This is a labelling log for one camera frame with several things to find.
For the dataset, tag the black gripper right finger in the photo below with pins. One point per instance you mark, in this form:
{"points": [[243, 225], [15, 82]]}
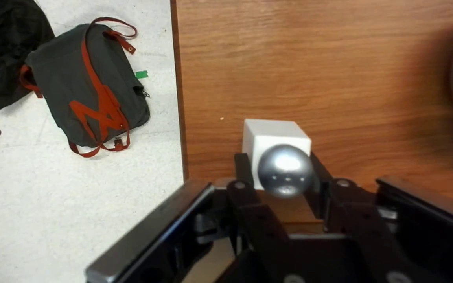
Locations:
{"points": [[342, 202]]}

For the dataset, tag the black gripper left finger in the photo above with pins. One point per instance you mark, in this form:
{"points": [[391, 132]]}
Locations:
{"points": [[244, 205]]}

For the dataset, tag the white salt shaker silver cap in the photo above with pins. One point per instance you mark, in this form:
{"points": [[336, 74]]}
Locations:
{"points": [[268, 137]]}

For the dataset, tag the green tape strip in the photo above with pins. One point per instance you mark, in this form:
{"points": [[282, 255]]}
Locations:
{"points": [[142, 74]]}

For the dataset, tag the black cloth bag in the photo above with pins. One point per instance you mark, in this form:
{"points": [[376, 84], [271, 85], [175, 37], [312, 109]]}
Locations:
{"points": [[4, 48]]}

